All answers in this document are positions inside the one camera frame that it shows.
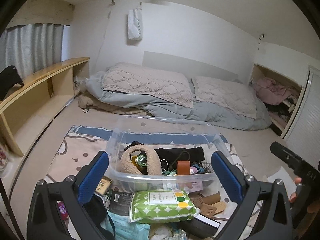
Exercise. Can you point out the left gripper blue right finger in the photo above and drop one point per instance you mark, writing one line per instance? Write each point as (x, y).
(274, 219)

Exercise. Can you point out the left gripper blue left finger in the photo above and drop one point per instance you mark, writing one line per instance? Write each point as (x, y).
(44, 219)

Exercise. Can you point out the black cloth item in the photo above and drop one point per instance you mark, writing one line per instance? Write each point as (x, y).
(98, 214)

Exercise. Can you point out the small gold label box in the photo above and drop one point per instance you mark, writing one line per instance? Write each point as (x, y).
(103, 186)

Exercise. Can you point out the wooden cutout piece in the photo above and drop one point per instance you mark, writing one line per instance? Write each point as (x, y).
(210, 211)

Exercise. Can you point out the patterned beige blanket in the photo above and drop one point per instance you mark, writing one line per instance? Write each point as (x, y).
(82, 143)

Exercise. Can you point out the black dark packet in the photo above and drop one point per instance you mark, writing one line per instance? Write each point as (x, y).
(120, 203)

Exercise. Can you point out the white louvered closet door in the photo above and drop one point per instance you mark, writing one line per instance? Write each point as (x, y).
(303, 134)

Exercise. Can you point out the beige fuzzy teddy bag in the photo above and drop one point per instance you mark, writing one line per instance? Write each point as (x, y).
(140, 159)

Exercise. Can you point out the black box with white stripe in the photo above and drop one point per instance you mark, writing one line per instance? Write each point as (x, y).
(201, 226)

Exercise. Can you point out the teal tissue packet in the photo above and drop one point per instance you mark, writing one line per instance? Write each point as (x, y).
(124, 229)

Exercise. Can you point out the green polka dot wipes pack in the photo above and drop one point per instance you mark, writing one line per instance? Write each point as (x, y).
(161, 207)

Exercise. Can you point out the clear plastic storage bin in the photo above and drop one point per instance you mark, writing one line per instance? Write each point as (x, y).
(164, 133)

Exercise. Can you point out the black fabric in bin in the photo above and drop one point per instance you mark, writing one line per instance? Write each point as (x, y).
(173, 155)

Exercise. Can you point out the right beige quilted pillow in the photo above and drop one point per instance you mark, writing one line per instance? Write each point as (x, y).
(231, 95)

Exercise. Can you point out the beige quilted pillow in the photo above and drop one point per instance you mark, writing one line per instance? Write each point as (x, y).
(231, 95)
(130, 78)

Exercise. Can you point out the wooden low shelf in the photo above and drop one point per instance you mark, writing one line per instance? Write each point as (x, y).
(29, 110)

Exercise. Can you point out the pink clothes pile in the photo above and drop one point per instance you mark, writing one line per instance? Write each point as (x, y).
(271, 92)

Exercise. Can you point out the grey-blue duvet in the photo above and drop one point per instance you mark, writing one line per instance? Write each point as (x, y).
(201, 111)

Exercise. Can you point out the left beige quilted pillow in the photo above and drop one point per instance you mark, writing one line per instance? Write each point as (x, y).
(130, 78)

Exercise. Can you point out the white headboard panel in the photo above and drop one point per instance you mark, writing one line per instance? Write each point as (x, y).
(190, 68)

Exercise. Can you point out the black cap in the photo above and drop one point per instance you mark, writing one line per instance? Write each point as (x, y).
(9, 77)

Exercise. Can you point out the grey curtain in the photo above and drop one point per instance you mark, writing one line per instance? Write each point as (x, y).
(31, 47)

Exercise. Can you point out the white hanging wall pouch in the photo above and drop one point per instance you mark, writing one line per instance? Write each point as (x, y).
(135, 25)

